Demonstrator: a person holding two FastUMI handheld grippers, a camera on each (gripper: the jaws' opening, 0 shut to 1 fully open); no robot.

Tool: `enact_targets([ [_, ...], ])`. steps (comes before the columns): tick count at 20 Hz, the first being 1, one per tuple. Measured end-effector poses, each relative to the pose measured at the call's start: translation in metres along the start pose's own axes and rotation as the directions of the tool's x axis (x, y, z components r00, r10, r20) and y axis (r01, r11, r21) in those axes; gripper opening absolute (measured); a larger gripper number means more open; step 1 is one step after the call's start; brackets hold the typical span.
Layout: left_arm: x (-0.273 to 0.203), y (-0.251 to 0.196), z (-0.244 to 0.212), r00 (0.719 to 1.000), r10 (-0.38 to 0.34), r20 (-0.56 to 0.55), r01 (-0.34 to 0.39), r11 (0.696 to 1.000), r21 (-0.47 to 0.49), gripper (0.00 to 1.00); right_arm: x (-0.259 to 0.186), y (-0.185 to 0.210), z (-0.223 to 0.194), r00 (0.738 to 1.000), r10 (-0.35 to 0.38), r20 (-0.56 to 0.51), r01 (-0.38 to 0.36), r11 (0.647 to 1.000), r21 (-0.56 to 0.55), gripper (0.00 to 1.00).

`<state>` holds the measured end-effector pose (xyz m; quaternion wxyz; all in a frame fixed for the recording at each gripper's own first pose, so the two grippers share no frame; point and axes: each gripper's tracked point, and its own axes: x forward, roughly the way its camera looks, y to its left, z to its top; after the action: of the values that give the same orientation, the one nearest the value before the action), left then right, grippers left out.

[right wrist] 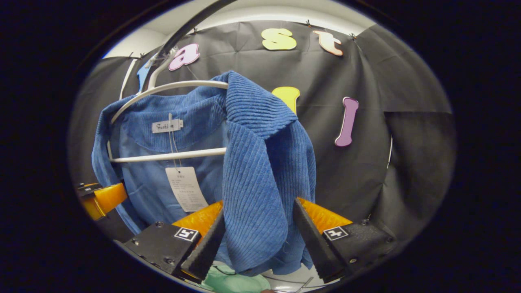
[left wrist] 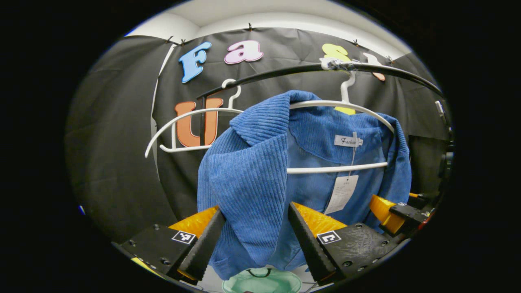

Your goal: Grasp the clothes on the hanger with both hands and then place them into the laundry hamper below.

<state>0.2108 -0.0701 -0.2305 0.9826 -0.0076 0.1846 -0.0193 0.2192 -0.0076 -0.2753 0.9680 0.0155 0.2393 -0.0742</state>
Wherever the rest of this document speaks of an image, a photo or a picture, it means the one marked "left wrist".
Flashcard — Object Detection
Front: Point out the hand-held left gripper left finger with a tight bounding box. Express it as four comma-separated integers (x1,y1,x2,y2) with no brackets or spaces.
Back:
120,206,227,285

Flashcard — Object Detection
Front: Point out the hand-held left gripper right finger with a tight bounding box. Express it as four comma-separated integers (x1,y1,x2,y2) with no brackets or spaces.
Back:
288,201,401,285

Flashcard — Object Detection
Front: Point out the green laundry hamper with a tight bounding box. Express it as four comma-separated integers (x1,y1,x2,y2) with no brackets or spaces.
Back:
222,267,302,293

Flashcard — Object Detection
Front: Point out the blue corduroy jacket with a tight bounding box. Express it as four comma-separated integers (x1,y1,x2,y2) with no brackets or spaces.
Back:
197,90,412,281

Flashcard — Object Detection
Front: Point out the white plastic hanger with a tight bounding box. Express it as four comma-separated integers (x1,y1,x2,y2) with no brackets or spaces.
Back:
144,79,245,158
287,70,396,175

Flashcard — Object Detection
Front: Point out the black clothes rack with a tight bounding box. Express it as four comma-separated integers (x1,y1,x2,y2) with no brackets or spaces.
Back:
197,61,454,147

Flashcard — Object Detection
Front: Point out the black backdrop cloth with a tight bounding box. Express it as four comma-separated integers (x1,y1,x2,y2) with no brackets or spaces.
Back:
65,28,452,245

